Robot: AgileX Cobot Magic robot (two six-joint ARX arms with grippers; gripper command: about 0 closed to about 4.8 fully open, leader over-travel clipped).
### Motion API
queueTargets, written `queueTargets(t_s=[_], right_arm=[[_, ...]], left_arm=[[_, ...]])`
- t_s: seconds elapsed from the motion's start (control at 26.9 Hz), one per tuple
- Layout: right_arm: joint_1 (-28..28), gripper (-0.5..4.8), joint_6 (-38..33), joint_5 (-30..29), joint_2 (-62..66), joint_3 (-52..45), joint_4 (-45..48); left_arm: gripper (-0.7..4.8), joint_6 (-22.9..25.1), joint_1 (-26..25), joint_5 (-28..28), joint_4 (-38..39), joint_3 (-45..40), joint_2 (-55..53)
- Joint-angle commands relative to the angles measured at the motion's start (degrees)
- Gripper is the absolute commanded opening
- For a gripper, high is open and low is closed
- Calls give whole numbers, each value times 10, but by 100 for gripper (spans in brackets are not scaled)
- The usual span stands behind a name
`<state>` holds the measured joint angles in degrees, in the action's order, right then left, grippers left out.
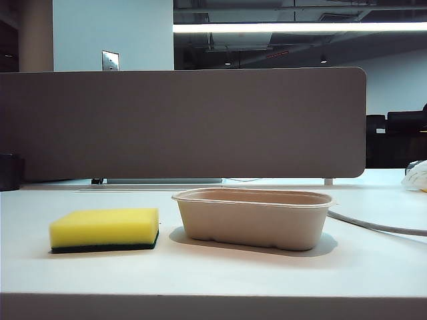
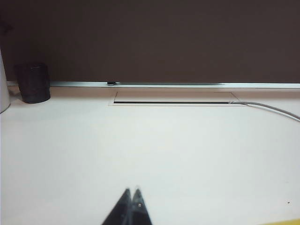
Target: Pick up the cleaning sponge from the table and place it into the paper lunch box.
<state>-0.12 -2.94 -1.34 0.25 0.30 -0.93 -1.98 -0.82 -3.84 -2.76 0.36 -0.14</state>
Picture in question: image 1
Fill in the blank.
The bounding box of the yellow and green cleaning sponge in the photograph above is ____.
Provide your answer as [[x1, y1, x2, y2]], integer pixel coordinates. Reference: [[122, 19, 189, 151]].
[[49, 207, 160, 255]]

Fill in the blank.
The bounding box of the black cylindrical object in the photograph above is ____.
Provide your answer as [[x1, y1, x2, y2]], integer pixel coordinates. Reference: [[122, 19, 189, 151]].
[[0, 153, 26, 191]]

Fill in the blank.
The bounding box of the wide black office chair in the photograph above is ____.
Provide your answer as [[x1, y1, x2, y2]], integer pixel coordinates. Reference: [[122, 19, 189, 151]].
[[386, 103, 427, 169]]

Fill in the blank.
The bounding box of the silver partition rail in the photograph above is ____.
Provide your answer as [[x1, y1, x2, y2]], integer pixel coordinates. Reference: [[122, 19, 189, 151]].
[[103, 177, 223, 184]]

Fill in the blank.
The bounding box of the white cable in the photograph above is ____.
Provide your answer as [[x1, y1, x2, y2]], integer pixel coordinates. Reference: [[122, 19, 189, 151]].
[[326, 209, 427, 237]]

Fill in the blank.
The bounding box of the beige paper lunch box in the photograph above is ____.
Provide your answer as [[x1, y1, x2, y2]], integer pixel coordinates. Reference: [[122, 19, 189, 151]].
[[171, 187, 334, 251]]

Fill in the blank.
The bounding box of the long ceiling light strip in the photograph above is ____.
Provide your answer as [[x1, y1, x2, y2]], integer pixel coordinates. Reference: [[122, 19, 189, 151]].
[[172, 21, 427, 33]]

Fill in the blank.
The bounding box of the grey desk partition panel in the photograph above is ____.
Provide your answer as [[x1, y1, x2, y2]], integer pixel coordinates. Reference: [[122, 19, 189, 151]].
[[0, 66, 367, 183]]

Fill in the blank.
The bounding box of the grey ceiling air duct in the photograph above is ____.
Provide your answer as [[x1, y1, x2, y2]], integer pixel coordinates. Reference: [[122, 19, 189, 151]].
[[205, 32, 272, 53]]

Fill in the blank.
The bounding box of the white plastic bag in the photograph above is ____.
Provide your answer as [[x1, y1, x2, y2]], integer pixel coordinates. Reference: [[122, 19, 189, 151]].
[[401, 160, 427, 193]]

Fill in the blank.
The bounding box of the metal wall plate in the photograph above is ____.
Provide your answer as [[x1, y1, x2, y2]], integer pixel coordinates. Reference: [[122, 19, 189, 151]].
[[101, 49, 120, 71]]

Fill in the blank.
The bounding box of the narrow black office chair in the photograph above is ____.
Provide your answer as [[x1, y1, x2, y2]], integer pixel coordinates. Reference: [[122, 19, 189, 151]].
[[366, 114, 388, 169]]

